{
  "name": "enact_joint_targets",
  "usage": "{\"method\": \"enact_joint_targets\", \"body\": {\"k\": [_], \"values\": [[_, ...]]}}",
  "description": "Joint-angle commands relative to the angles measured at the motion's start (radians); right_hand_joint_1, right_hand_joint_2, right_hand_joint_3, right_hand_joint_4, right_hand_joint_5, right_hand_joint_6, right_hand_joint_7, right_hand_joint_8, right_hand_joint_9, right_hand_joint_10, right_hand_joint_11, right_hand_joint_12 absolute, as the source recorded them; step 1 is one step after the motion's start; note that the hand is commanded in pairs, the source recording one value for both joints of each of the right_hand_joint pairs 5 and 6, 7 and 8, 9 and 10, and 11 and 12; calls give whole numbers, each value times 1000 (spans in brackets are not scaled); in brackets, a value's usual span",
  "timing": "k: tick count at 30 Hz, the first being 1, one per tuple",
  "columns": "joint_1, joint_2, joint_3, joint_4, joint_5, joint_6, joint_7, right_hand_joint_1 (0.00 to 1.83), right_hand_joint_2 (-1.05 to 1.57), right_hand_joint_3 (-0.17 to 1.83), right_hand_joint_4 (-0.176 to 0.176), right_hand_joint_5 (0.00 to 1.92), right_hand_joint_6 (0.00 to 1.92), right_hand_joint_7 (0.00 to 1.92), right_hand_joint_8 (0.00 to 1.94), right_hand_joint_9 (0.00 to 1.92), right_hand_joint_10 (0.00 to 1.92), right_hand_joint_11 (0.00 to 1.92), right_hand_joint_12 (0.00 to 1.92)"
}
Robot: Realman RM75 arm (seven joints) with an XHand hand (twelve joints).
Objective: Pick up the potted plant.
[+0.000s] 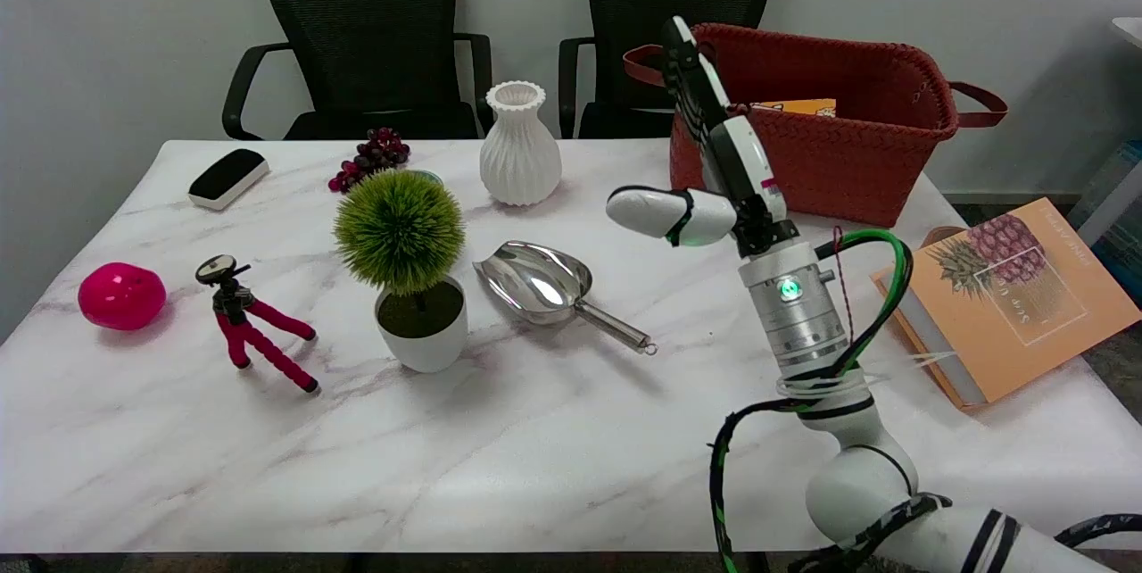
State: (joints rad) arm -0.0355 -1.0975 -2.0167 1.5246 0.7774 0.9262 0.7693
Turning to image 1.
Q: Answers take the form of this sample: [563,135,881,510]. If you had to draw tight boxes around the orange box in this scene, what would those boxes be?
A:
[754,98,838,119]

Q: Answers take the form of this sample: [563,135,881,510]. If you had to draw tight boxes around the black sleeved cable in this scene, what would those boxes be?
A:
[1055,514,1142,549]

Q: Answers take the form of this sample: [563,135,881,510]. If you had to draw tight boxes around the white ribbed vase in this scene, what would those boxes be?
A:
[479,80,564,207]

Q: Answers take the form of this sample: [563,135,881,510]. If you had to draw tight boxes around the green black cable bundle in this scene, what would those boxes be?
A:
[709,229,954,573]

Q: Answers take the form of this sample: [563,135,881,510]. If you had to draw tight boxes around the orange pineapple book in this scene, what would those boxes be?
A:
[871,196,1142,413]

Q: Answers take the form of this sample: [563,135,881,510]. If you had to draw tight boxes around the shiny metal scoop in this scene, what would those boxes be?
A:
[473,240,658,355]

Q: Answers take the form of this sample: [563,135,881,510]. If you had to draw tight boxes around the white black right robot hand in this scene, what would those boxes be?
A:
[606,16,800,258]

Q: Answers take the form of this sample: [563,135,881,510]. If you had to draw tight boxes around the green ball plant white pot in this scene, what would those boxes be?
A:
[334,168,469,374]

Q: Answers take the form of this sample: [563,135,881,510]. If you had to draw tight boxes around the red woven basket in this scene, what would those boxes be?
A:
[623,22,1009,228]

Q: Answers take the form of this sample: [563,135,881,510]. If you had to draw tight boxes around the purple grape bunch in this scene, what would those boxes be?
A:
[327,128,411,194]

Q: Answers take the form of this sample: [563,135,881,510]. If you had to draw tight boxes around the pink plastic ball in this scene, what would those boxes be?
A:
[78,262,168,331]

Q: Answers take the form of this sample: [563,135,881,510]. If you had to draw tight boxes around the black white board eraser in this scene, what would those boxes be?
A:
[187,148,270,212]

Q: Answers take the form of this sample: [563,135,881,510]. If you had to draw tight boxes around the red black mini tripod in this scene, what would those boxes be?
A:
[195,254,320,394]

